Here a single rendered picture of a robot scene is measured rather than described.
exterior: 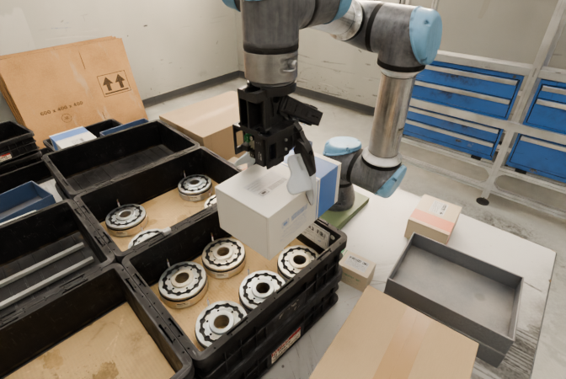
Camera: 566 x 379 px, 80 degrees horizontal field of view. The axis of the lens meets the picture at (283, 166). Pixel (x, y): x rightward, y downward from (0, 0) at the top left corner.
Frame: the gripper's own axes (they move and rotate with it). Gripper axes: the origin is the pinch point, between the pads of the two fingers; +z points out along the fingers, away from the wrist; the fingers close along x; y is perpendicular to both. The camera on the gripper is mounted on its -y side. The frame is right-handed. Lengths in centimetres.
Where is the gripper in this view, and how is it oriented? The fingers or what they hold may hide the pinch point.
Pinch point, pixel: (281, 186)
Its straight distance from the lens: 60.1
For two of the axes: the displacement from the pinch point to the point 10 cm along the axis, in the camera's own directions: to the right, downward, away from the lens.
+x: 7.6, 3.5, -5.4
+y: -6.4, 4.1, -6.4
